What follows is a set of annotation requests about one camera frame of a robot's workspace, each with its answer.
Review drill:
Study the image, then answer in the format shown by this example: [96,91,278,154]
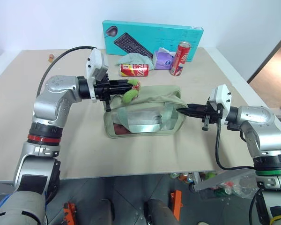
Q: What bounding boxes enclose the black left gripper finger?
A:
[111,86,133,95]
[111,79,132,88]

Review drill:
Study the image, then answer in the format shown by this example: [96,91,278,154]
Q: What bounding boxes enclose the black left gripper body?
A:
[93,73,113,112]

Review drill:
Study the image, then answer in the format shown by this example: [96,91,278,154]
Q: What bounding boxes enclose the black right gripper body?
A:
[201,99,224,131]

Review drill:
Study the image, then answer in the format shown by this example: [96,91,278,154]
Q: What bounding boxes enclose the green plush keychain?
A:
[121,79,142,104]

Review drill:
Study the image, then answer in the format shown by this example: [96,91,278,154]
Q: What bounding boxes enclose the green zip pouch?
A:
[103,84,188,140]

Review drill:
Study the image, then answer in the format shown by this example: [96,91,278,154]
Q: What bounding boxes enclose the short red soda can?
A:
[118,63,150,78]

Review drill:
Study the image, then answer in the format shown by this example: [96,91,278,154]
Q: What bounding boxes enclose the light green cloth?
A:
[114,52,155,70]

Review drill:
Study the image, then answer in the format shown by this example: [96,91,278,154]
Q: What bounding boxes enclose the purple tissue pack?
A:
[152,46,177,71]

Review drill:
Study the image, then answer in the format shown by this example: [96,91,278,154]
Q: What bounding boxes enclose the tall red soda can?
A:
[170,41,192,77]

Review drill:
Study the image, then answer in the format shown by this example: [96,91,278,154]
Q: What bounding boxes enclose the teal keyboard box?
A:
[102,19,205,63]

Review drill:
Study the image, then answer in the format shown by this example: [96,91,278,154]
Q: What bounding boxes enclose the cans on floor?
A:
[169,172,195,184]

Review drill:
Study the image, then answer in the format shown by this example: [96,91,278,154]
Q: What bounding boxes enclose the clear plastic bag of items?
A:
[212,170,259,200]

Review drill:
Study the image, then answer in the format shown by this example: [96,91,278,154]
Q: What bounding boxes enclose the orange clamp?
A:
[63,202,78,224]
[170,190,184,222]

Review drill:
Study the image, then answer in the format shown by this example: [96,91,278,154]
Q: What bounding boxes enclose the dark rounded shape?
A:
[143,198,179,225]

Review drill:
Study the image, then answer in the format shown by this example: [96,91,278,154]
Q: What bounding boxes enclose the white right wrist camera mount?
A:
[209,84,231,122]

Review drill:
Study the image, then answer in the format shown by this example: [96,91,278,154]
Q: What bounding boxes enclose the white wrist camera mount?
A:
[209,84,231,122]
[85,48,109,104]

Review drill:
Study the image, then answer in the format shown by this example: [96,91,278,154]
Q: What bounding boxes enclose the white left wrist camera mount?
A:
[85,48,109,104]

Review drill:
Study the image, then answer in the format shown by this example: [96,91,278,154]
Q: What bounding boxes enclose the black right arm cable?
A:
[214,117,257,171]

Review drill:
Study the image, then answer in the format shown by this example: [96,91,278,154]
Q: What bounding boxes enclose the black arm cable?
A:
[214,117,257,171]
[36,45,99,97]

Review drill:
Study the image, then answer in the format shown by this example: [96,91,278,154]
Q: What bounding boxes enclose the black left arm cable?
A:
[36,45,99,97]

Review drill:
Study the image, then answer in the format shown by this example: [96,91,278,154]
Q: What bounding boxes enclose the grey metal bracket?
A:
[192,171,225,192]

